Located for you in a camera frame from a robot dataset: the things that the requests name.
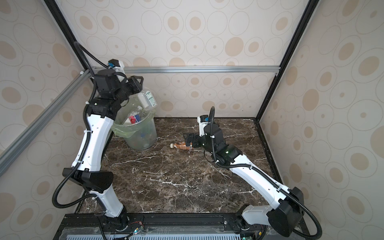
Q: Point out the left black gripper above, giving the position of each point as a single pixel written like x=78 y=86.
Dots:
x=135 y=81

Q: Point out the horizontal aluminium rail back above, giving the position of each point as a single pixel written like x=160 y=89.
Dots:
x=202 y=69

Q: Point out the brown Nescafe bottle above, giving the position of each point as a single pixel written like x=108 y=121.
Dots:
x=181 y=146

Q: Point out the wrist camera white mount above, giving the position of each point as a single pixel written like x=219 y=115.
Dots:
x=117 y=66
x=203 y=120

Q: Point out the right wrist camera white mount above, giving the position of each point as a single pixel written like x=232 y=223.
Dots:
x=203 y=120

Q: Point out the clear small bottle green-white cap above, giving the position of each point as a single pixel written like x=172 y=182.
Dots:
x=147 y=100

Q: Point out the green-lined mesh waste bin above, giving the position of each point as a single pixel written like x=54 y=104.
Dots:
x=140 y=136

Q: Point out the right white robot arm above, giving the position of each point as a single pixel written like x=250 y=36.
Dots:
x=285 y=207

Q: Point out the clear crushed bottle blue cap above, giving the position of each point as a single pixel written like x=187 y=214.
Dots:
x=134 y=119

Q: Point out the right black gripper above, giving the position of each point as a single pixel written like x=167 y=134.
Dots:
x=195 y=136

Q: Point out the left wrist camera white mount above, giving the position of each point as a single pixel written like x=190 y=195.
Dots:
x=117 y=66

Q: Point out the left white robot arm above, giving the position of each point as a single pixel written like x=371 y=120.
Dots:
x=98 y=116

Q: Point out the diagonal aluminium rail left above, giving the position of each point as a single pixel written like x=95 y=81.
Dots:
x=26 y=137

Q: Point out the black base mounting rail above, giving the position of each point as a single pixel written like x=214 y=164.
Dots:
x=203 y=226

